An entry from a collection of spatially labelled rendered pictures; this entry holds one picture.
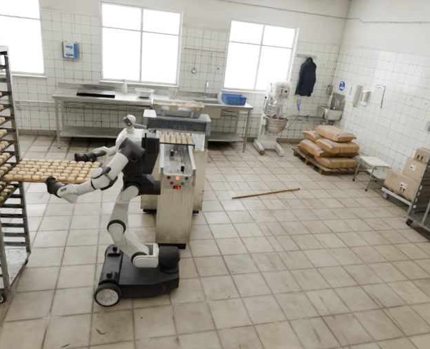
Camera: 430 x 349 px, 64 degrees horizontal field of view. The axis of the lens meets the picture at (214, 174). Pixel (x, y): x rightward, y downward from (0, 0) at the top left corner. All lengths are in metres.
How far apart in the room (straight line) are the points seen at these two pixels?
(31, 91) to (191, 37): 2.97
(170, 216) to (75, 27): 4.22
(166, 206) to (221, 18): 4.40
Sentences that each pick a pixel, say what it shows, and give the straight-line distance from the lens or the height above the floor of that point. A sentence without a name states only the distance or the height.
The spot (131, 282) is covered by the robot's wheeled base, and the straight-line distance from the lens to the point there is 2.91.
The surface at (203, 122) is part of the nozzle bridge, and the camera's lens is 3.71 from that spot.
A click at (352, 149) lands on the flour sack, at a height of 0.47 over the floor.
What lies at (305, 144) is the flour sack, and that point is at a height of 0.35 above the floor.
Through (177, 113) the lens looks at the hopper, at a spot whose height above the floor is 1.23.
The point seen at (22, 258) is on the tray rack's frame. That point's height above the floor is 0.15.
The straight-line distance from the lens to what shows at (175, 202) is 3.26.
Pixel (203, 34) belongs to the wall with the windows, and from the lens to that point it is 6.79.
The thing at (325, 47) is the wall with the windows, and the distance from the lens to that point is 7.77.
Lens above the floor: 2.05
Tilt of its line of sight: 22 degrees down
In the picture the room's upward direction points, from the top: 7 degrees clockwise
